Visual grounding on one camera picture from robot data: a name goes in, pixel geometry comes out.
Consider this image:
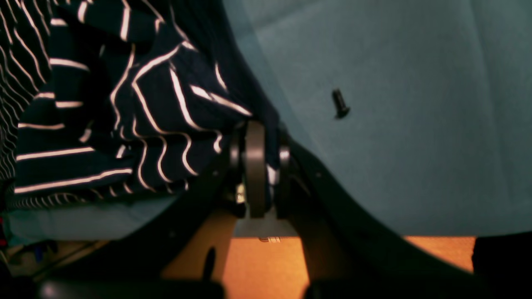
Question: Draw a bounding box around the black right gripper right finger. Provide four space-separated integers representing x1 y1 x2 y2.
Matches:
276 130 491 299

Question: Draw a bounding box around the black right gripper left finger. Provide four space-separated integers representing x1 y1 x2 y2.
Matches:
37 121 266 299

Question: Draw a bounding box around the navy white striped t-shirt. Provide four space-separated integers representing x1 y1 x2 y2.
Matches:
1 0 279 210

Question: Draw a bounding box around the small black screw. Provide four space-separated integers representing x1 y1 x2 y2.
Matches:
332 89 350 119

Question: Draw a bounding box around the teal table cloth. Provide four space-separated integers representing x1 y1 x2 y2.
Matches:
1 0 531 245

